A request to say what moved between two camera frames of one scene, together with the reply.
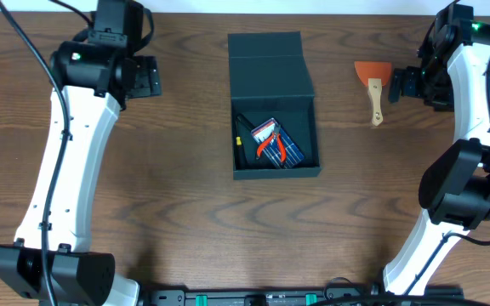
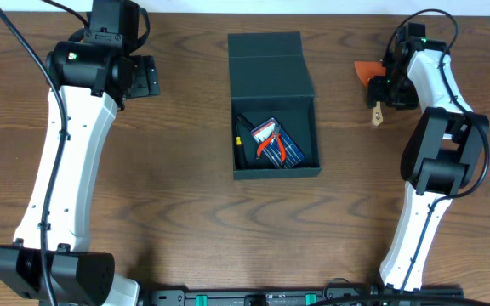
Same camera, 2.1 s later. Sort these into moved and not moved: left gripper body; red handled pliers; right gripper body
Moved: right gripper body
Not moved: left gripper body; red handled pliers
